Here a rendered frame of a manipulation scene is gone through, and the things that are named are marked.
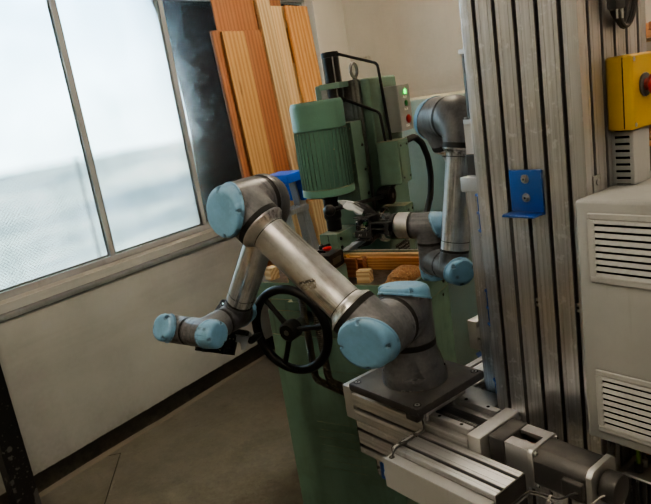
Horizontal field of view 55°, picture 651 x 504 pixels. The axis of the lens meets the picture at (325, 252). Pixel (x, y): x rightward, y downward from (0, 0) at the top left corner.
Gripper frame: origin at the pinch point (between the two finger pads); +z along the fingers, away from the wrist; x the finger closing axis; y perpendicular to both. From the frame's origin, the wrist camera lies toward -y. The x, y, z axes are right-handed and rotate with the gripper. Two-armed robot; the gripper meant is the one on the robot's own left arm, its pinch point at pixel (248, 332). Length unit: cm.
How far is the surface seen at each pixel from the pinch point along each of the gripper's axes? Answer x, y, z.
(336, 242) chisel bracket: 12.4, -33.7, 22.5
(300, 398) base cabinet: -2.9, 19.8, 36.9
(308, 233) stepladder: -55, -53, 98
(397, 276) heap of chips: 38.4, -23.0, 19.0
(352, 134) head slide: 15, -70, 19
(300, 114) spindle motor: 8, -70, -1
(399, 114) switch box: 24, -82, 34
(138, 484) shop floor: -88, 70, 48
